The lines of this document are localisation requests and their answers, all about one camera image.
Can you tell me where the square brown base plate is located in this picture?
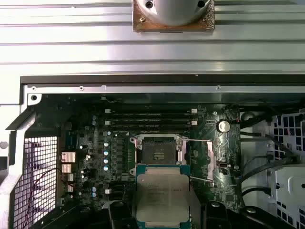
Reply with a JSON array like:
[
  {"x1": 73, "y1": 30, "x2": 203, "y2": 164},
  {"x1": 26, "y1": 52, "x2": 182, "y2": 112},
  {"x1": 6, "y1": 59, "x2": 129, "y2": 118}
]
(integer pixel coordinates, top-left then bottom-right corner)
[{"x1": 132, "y1": 0, "x2": 215, "y2": 33}]

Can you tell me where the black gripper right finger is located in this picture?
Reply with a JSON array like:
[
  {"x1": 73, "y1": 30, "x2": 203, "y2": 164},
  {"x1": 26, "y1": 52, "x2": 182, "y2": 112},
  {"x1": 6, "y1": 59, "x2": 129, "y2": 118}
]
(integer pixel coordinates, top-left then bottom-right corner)
[{"x1": 192, "y1": 199, "x2": 271, "y2": 229}]

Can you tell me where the silver CPU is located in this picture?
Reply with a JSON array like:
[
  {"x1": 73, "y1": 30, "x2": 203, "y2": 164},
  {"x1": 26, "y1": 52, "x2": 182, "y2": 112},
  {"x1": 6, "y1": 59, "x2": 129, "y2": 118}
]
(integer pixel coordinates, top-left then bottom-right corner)
[{"x1": 135, "y1": 164, "x2": 192, "y2": 229}]

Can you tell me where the perforated metal drive cage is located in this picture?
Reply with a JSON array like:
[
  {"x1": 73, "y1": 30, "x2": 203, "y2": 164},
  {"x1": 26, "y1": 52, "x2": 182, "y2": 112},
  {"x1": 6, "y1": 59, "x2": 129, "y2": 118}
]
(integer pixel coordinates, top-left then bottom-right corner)
[{"x1": 269, "y1": 112, "x2": 305, "y2": 229}]

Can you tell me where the black cable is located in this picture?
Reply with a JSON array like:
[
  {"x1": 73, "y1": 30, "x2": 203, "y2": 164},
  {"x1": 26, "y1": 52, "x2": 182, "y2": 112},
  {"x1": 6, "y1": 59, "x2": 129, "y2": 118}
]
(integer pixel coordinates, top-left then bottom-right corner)
[
  {"x1": 240, "y1": 187, "x2": 273, "y2": 199},
  {"x1": 224, "y1": 99, "x2": 305, "y2": 165},
  {"x1": 240, "y1": 154, "x2": 275, "y2": 191}
]

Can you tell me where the black PC case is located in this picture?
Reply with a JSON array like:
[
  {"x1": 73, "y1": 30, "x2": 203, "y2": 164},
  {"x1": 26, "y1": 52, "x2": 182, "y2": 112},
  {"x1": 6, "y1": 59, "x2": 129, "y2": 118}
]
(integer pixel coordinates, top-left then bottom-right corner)
[{"x1": 0, "y1": 75, "x2": 305, "y2": 229}]

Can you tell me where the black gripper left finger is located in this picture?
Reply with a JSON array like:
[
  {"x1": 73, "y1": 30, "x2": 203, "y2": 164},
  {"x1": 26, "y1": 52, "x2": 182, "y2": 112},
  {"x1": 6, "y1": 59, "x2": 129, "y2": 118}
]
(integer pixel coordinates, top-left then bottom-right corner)
[{"x1": 59, "y1": 201, "x2": 138, "y2": 229}]

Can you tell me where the CPU socket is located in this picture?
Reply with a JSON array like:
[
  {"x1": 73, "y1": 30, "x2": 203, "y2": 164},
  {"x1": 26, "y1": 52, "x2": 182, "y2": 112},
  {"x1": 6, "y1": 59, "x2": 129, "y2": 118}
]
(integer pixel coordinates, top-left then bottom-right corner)
[{"x1": 130, "y1": 133, "x2": 190, "y2": 167}]

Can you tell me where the thin red black wire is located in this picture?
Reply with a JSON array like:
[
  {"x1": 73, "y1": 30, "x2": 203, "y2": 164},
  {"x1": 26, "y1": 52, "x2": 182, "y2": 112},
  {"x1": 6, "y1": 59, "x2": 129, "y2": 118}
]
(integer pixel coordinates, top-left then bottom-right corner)
[{"x1": 30, "y1": 167, "x2": 64, "y2": 215}]

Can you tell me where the teal port connector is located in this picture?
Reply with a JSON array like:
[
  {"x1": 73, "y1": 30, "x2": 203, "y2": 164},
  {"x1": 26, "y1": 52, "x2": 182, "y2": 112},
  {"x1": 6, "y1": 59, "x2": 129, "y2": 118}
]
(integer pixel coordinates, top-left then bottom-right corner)
[{"x1": 66, "y1": 130, "x2": 81, "y2": 151}]

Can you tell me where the metal socket cover frame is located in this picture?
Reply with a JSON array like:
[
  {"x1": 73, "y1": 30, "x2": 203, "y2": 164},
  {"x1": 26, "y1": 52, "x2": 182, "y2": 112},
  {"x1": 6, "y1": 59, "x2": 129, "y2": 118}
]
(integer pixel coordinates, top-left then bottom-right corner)
[{"x1": 177, "y1": 139, "x2": 214, "y2": 184}]

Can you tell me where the green motherboard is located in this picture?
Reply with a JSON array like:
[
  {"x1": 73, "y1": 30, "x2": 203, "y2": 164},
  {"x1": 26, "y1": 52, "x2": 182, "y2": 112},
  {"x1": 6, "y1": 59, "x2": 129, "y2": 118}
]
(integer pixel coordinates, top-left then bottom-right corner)
[{"x1": 45, "y1": 94, "x2": 241, "y2": 215}]

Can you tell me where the thin wire locking lever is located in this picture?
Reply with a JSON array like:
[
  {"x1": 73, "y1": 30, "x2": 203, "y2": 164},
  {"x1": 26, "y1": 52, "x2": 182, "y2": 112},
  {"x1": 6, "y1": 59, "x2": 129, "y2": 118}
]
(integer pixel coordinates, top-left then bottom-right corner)
[{"x1": 190, "y1": 176, "x2": 214, "y2": 186}]

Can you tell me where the silver coin battery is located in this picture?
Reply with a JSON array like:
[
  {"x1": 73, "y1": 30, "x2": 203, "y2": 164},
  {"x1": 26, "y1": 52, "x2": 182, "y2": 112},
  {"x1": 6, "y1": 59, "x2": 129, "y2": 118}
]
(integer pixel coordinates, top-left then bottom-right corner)
[{"x1": 216, "y1": 119, "x2": 231, "y2": 133}]

